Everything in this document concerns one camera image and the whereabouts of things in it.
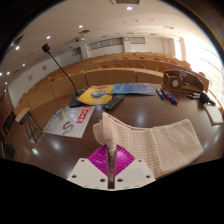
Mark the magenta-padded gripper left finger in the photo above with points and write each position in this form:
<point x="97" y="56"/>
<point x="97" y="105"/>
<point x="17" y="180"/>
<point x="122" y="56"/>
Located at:
<point x="87" y="173"/>

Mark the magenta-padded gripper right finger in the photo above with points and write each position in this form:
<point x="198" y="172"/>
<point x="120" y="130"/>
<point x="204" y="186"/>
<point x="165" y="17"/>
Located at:
<point x="133" y="173"/>

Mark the beige waffle-weave towel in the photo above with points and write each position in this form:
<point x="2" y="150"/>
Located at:
<point x="166" y="143"/>

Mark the grey poster with red print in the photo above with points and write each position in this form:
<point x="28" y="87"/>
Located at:
<point x="66" y="123"/>

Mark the black remote control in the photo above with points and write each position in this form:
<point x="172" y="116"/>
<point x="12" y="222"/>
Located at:
<point x="113" y="102"/>

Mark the black gooseneck desk microphone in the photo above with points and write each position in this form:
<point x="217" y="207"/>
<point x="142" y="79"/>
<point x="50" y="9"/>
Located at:
<point x="77" y="100"/>

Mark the yellow booklet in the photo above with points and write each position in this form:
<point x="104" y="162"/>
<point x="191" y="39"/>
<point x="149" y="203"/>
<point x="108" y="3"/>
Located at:
<point x="95" y="96"/>

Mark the blue booklet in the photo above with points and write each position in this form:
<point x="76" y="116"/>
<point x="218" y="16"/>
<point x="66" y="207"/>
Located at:
<point x="133" y="88"/>

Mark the red whiteboard marker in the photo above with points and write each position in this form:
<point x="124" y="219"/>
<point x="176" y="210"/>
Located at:
<point x="173" y="98"/>

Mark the small black-legged side table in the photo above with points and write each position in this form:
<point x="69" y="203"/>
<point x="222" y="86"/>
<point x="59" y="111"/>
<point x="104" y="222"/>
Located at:
<point x="23" y="115"/>

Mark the rows of wooden seats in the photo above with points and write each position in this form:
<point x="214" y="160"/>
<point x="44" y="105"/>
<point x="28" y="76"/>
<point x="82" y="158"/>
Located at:
<point x="110" y="76"/>

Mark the wooden desk organizer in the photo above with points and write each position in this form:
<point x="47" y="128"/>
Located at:
<point x="176" y="83"/>

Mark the white notepad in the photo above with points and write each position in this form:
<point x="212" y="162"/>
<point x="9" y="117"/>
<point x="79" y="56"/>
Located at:
<point x="213" y="113"/>

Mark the black handheld microphone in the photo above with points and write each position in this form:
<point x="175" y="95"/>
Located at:
<point x="204" y="98"/>

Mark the round ceiling lights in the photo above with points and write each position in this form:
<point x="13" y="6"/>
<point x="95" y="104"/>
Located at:
<point x="129" y="8"/>

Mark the ceiling air vent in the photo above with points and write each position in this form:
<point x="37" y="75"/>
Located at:
<point x="126" y="1"/>

